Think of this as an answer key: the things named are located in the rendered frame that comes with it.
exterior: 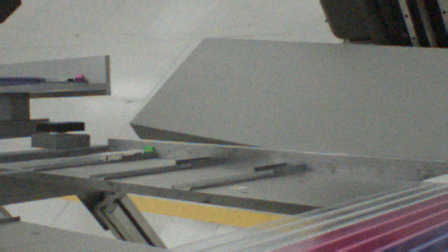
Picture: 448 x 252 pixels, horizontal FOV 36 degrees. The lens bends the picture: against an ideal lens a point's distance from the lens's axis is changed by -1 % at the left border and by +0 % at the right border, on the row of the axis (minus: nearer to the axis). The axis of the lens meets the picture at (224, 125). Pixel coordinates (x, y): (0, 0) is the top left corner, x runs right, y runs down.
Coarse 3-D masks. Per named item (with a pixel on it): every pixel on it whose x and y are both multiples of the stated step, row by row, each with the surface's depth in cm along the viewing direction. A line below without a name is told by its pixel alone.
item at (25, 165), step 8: (144, 152) 89; (152, 152) 90; (24, 160) 75; (32, 160) 76; (40, 160) 76; (48, 160) 77; (56, 160) 77; (64, 160) 78; (72, 160) 79; (80, 160) 80; (88, 160) 81; (96, 160) 82; (104, 160) 83; (0, 168) 72; (8, 168) 73; (16, 168) 73; (24, 168) 74; (32, 168) 75
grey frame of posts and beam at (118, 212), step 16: (112, 192) 103; (96, 208) 101; (112, 208) 100; (128, 208) 102; (112, 224) 103; (128, 224) 102; (144, 224) 105; (128, 240) 104; (144, 240) 105; (160, 240) 107
